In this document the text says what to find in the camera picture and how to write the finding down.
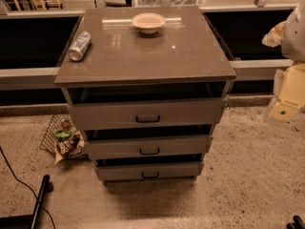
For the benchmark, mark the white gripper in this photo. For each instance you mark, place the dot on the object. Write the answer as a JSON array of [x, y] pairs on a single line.
[[294, 37]]

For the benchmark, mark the grey drawer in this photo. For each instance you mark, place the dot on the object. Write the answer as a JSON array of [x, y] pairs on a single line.
[[126, 115], [155, 146], [151, 171]]

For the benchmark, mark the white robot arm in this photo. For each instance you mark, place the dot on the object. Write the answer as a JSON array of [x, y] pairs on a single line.
[[293, 41]]

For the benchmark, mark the grey drawer cabinet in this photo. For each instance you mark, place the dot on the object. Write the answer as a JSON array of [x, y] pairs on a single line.
[[183, 60]]

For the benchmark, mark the white paper bowl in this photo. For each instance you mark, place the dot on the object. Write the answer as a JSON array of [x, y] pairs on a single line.
[[148, 23]]

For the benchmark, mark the black object bottom right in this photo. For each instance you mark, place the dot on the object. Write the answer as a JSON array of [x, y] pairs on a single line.
[[297, 223]]

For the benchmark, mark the silver soda can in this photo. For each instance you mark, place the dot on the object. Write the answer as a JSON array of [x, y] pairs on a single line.
[[80, 46]]

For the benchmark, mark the small red can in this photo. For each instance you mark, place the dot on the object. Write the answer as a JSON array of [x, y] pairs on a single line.
[[66, 125]]

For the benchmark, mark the brown chip bag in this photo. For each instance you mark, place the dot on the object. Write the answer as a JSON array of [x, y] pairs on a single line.
[[69, 148]]

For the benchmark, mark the green snack bag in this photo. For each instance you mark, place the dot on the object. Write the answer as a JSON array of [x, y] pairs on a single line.
[[61, 134]]

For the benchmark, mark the black stand base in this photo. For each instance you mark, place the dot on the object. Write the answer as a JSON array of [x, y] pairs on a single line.
[[29, 221]]

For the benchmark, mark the black wire basket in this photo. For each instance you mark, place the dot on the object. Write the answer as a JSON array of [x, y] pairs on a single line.
[[60, 129]]

